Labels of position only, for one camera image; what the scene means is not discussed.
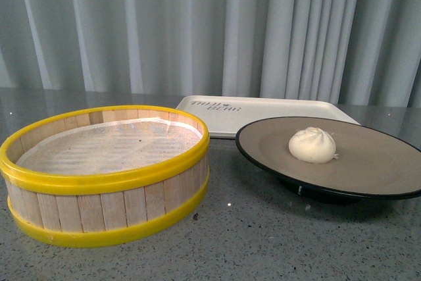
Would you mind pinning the white steamer liner paper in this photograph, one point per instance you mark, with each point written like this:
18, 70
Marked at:
111, 147

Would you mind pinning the white steamed bun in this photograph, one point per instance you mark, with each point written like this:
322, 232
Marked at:
313, 145

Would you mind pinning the white rectangular tray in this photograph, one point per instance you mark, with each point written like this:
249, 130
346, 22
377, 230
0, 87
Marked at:
224, 116

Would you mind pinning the bamboo steamer with yellow rims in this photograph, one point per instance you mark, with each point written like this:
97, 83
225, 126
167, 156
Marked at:
97, 210

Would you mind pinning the grey curtain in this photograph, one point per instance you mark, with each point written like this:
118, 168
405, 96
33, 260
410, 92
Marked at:
357, 52

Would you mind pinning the tan plate with black rim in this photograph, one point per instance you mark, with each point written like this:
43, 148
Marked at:
371, 164

